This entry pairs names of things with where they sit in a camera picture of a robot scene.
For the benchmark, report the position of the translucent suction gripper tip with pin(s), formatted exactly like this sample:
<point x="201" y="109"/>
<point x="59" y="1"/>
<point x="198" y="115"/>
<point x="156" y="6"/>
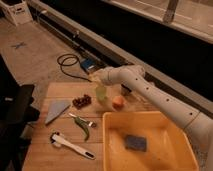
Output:
<point x="95" y="77"/>

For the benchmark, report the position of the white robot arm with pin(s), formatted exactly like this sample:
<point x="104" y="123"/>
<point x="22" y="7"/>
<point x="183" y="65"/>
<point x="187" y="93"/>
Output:
<point x="191" y="120"/>

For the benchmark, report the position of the blue electronic box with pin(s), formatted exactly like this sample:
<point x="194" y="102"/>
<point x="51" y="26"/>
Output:
<point x="87" y="64"/>

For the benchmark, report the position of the dark toy grape bunch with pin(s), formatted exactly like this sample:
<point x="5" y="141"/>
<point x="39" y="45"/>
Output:
<point x="81" y="102"/>

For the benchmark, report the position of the small metal peeler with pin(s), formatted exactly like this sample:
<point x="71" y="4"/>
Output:
<point x="89" y="123"/>

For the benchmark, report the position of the green toy chili pepper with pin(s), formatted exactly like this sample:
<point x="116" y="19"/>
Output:
<point x="83" y="126"/>

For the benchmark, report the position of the grey triangular cloth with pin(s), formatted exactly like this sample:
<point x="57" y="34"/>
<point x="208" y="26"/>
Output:
<point x="56" y="108"/>

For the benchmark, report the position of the wooden cutting board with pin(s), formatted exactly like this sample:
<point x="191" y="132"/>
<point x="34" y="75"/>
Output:
<point x="45" y="156"/>

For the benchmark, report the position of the blue sponge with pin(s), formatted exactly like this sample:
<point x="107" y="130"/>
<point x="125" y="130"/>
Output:
<point x="135" y="143"/>

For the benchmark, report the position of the yellow plastic bin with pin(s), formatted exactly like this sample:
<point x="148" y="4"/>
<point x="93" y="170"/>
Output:
<point x="167" y="146"/>

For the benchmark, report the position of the black chair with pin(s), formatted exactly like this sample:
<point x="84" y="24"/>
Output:
<point x="15" y="112"/>

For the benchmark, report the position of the white storage box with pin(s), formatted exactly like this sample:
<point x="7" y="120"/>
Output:
<point x="17" y="13"/>

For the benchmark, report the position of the grey metal rail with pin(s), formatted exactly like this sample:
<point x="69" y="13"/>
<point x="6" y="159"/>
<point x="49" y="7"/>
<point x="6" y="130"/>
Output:
<point x="105" y="46"/>

